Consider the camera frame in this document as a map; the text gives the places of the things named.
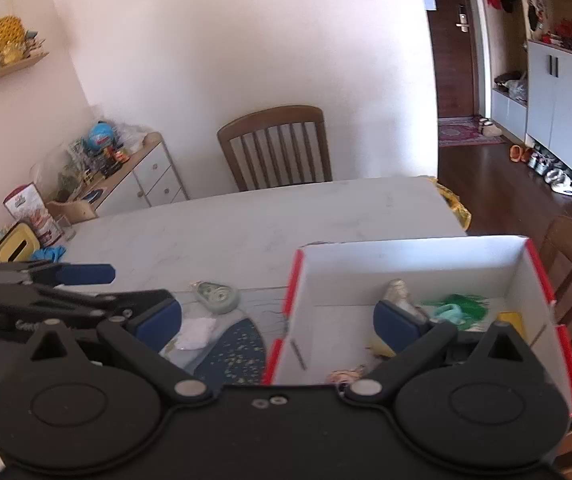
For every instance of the golden ornament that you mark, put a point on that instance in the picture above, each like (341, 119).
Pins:
(8, 40)

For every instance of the white crumpled tissue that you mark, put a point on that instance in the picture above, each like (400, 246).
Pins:
(195, 332)

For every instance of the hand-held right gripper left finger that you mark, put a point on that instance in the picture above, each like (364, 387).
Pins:
(158, 322)

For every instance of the patterned red rug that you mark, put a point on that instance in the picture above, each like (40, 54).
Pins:
(465, 132)

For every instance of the beige slippers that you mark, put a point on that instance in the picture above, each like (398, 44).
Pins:
(489, 127)

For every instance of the row of mixed shoes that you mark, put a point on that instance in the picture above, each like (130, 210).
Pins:
(553, 172)

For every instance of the white drawer cabinet wooden top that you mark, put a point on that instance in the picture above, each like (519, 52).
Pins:
(151, 175)

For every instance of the clear drinking glass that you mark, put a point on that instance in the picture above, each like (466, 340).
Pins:
(65, 227)

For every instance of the brown scrunchie with doll face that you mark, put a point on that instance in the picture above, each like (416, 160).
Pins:
(345, 376)

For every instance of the blue cloth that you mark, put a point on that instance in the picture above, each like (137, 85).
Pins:
(48, 254)

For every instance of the grey-green correction tape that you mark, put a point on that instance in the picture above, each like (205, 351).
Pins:
(216, 297)

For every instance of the yellow packet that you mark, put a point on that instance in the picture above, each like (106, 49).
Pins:
(511, 324)

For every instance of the yellow tissue box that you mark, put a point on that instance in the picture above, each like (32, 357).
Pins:
(16, 242)

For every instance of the wooden wall shelf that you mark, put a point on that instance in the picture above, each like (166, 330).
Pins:
(6, 72)

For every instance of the pale and blue speckled placemat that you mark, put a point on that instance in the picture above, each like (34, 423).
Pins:
(236, 350)

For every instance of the orange slippers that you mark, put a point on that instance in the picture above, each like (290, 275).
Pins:
(520, 154)

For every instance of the clear plastic bag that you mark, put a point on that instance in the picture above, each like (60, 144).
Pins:
(515, 89)

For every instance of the red and white canister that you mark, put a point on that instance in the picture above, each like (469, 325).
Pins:
(33, 210)

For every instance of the pale grey shoe cabinet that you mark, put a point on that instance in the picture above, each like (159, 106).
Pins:
(560, 110)

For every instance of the white cardboard box red edges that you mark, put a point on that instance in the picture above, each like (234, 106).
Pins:
(415, 270)

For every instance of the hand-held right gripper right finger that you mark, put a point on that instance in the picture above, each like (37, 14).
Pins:
(395, 325)

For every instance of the beige pointed sachet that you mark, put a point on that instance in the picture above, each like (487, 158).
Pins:
(401, 296)

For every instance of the wooden tray box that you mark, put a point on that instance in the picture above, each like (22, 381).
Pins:
(73, 210)

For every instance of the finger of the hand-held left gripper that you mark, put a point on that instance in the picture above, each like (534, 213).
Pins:
(86, 273)
(66, 305)

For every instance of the green patterned sachet with tassel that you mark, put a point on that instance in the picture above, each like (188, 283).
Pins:
(458, 307)

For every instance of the dark wooden door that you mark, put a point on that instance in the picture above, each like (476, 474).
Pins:
(453, 60)

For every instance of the yellow plastic bag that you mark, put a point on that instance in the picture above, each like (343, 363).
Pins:
(453, 205)

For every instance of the blue globe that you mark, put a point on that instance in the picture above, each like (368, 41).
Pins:
(98, 137)

